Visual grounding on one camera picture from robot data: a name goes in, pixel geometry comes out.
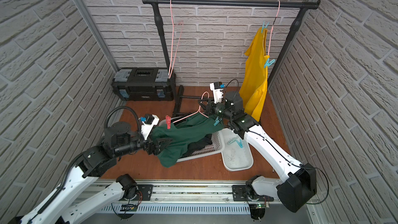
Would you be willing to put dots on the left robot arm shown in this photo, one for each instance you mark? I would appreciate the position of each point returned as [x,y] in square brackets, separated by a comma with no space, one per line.
[88,166]

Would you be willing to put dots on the red clothespin green shirt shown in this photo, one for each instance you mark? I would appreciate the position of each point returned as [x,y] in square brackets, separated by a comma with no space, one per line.
[168,122]

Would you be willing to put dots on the black clothes rack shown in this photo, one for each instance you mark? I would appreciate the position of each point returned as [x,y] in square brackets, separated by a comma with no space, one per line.
[295,26]

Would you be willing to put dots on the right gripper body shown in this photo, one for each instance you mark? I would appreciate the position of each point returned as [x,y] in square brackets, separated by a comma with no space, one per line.
[213,109]

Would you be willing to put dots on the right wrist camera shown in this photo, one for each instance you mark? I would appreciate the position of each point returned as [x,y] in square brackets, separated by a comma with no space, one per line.
[217,88]

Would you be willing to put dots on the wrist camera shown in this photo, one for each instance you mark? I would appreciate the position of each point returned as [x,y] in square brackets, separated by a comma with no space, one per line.
[148,122]
[217,88]

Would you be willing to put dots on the teal clothespin green shirt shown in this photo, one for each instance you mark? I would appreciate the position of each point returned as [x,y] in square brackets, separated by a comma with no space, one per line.
[218,121]

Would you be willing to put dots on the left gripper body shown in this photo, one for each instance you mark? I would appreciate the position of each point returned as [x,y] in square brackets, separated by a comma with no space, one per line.
[152,145]

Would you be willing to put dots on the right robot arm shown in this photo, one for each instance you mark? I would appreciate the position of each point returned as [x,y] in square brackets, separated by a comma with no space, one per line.
[297,183]

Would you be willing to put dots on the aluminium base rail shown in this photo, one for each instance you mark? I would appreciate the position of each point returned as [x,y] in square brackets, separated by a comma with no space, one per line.
[184,197]

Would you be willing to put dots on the pink hanger of black shirt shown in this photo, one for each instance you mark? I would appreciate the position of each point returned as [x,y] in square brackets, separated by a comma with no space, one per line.
[174,49]

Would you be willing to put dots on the yellow t-shirt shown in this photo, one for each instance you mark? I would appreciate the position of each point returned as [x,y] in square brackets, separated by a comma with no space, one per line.
[254,88]

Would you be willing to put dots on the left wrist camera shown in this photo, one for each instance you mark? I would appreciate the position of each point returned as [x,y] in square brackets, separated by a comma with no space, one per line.
[148,122]

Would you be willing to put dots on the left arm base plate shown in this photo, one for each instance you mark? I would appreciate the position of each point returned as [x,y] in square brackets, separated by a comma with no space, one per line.
[141,192]

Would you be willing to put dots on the green t-shirt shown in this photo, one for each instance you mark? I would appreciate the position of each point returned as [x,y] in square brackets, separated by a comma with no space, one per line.
[183,133]

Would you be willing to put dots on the white perforated laundry basket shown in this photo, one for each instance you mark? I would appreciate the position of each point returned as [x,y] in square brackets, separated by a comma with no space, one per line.
[216,147]

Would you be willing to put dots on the pink hanger of green shirt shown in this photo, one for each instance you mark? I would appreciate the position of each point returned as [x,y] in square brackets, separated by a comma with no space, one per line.
[197,112]

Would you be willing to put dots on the pink hanger of yellow shirt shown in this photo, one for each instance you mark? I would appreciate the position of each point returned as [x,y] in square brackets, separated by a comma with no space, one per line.
[272,28]

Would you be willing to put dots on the black t-shirt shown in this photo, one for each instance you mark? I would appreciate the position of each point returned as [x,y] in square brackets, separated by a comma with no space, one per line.
[199,145]

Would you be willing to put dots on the teal clothespin yellow shirt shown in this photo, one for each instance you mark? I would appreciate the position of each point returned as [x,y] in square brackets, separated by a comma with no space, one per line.
[264,26]
[269,62]

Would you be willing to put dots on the black toolbox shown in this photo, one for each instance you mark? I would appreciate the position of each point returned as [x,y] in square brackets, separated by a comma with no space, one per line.
[143,84]

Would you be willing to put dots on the white plastic tray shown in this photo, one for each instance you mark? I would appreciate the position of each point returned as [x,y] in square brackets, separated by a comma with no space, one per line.
[234,157]

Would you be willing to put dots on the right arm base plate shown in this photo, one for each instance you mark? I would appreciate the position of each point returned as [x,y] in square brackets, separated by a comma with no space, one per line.
[243,193]

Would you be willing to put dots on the teal clothespin lower yellow shirt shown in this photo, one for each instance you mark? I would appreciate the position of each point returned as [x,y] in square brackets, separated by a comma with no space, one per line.
[269,62]

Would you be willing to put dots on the teal clothespin upper yellow shirt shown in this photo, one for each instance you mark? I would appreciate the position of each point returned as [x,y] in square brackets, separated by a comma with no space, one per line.
[264,26]

